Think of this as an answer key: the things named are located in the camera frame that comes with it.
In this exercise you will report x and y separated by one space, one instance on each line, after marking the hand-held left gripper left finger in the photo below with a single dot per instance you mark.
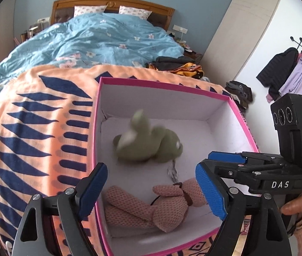
93 189

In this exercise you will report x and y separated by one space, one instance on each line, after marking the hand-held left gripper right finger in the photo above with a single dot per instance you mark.
211 192

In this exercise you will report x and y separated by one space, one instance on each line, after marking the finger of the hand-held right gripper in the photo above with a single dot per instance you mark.
225 156
229 172

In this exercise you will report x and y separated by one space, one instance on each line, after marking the pink knitted bear toy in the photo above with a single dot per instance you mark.
140 210

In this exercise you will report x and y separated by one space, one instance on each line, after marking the green plush toy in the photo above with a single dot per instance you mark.
151 144

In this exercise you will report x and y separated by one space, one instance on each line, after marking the pink cardboard box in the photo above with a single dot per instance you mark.
153 98

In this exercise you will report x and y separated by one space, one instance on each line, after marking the person's right hand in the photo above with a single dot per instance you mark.
300 205

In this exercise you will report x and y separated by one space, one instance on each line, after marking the brown grey clothes heap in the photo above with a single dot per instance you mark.
239 93

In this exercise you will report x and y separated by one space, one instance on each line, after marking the black jacket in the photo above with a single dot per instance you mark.
276 72

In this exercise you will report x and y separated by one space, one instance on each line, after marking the yellow black garment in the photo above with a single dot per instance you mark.
188 70

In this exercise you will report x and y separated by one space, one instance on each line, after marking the dark clothes pile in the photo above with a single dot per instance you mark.
167 62

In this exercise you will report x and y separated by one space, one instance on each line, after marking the orange patterned blanket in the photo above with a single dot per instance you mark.
60 72

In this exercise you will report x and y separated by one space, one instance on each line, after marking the beige wardrobe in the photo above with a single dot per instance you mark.
241 32

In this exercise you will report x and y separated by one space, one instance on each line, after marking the blue floral duvet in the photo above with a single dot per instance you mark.
87 37

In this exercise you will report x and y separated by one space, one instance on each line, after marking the white dotted pillow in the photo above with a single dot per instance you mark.
135 12
89 10

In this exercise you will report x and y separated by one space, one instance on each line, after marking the bedside table clutter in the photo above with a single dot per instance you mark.
33 29

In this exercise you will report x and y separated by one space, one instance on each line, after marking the wooden headboard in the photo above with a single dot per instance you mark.
113 2

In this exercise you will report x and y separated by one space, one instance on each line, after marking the black wall coat hooks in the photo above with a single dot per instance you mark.
301 44

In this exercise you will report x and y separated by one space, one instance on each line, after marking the white wall socket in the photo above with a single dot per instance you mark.
180 28

